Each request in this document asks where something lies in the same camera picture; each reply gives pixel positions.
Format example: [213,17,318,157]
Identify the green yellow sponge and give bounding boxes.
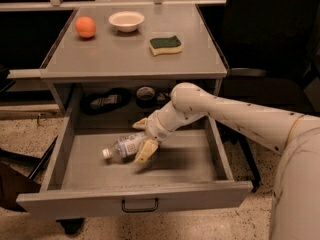
[149,36,182,56]

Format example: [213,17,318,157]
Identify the black drawer handle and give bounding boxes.
[121,198,159,213]

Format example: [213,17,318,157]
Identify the white bowl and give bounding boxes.
[109,11,145,33]

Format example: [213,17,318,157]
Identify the small metal keys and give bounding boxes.
[156,92,170,105]

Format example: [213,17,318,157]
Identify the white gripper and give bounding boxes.
[132,109,174,163]

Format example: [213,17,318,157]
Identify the black tape roll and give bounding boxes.
[136,86,156,108]

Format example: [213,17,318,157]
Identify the blue label plastic bottle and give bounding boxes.
[102,132,147,159]

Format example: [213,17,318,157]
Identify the black office chair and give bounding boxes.
[213,0,320,192]

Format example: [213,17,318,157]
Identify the orange fruit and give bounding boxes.
[75,17,96,38]

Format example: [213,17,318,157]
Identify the grey open drawer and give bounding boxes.
[17,86,252,220]

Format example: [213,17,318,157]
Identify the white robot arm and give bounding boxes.
[134,82,320,240]

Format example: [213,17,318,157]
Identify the grey metal cabinet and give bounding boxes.
[39,2,230,115]

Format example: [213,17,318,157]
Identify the black cabinet caster wheel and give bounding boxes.
[57,218,84,235]

